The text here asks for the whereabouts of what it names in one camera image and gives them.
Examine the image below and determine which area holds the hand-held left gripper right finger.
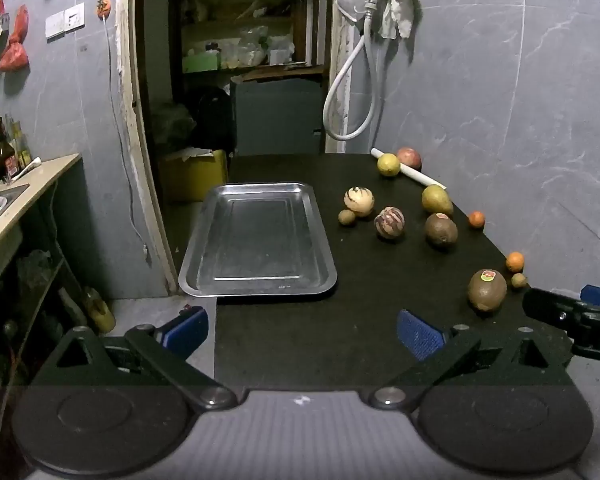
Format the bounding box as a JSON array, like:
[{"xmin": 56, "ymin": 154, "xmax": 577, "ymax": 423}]
[{"xmin": 369, "ymin": 309, "xmax": 571, "ymax": 411}]

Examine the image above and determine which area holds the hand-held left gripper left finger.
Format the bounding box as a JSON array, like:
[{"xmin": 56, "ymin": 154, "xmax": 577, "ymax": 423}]
[{"xmin": 40, "ymin": 306, "xmax": 239, "ymax": 413}]

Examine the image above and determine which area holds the dark striped pepino melon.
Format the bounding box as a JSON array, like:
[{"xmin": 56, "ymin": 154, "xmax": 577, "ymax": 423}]
[{"xmin": 374, "ymin": 206, "xmax": 406, "ymax": 240}]

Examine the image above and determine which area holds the metal tray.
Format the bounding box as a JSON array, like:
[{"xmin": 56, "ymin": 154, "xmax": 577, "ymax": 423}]
[{"xmin": 178, "ymin": 182, "xmax": 339, "ymax": 297}]

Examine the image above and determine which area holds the pale striped pepino melon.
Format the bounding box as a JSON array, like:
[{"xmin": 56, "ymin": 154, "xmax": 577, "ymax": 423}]
[{"xmin": 343, "ymin": 186, "xmax": 376, "ymax": 218}]

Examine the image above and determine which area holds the yellow lemon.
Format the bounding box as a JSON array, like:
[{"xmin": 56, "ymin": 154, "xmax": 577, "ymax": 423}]
[{"xmin": 377, "ymin": 153, "xmax": 401, "ymax": 177}]

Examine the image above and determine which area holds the yellow jug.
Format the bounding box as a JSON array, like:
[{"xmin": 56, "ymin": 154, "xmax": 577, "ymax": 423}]
[{"xmin": 82, "ymin": 287, "xmax": 117, "ymax": 334}]

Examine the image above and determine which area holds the yellow box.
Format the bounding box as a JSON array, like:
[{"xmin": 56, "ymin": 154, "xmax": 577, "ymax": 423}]
[{"xmin": 160, "ymin": 149, "xmax": 229, "ymax": 204}]

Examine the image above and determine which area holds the red apple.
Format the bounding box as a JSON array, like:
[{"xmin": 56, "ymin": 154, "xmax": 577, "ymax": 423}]
[{"xmin": 396, "ymin": 147, "xmax": 423, "ymax": 171}]

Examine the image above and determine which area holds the beige kitchen counter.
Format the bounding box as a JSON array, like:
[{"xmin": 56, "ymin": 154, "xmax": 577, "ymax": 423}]
[{"xmin": 0, "ymin": 154, "xmax": 83, "ymax": 261}]

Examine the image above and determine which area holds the dark bag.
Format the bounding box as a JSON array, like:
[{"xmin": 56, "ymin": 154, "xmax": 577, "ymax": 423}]
[{"xmin": 187, "ymin": 85, "xmax": 234, "ymax": 152}]

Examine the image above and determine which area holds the metal sink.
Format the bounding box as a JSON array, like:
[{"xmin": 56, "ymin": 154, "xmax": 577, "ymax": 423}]
[{"xmin": 0, "ymin": 183, "xmax": 31, "ymax": 236}]

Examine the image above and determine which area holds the white spoon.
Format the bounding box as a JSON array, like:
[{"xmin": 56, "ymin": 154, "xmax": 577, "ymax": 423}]
[{"xmin": 12, "ymin": 157, "xmax": 42, "ymax": 179}]

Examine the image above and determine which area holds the grey cabinet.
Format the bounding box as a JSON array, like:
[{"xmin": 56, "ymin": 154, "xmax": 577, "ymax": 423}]
[{"xmin": 230, "ymin": 76, "xmax": 327, "ymax": 157}]

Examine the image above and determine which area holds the dark sauce bottle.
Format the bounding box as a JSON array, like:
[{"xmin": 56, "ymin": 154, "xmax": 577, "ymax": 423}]
[{"xmin": 0, "ymin": 117, "xmax": 17, "ymax": 182}]

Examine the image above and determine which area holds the green box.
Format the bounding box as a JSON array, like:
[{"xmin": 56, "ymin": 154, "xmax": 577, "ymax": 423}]
[{"xmin": 182, "ymin": 52, "xmax": 222, "ymax": 74}]

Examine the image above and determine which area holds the red plastic bag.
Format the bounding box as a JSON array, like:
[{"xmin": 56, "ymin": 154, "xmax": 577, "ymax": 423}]
[
  {"xmin": 0, "ymin": 42, "xmax": 30, "ymax": 72},
  {"xmin": 8, "ymin": 5, "xmax": 30, "ymax": 45}
]

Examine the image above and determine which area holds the grey rag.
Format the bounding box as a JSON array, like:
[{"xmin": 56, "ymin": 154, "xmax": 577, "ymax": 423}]
[{"xmin": 377, "ymin": 0, "xmax": 417, "ymax": 40}]

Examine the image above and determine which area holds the thin white cable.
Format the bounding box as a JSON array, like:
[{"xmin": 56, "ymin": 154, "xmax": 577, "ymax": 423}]
[{"xmin": 101, "ymin": 17, "xmax": 152, "ymax": 263}]

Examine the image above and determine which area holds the white hose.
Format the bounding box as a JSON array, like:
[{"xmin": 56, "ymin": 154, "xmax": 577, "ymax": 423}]
[{"xmin": 323, "ymin": 5, "xmax": 381, "ymax": 141}]

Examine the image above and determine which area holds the white wall switch plate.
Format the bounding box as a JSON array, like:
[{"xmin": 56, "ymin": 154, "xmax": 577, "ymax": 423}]
[
  {"xmin": 64, "ymin": 3, "xmax": 86, "ymax": 34},
  {"xmin": 45, "ymin": 10, "xmax": 66, "ymax": 40}
]

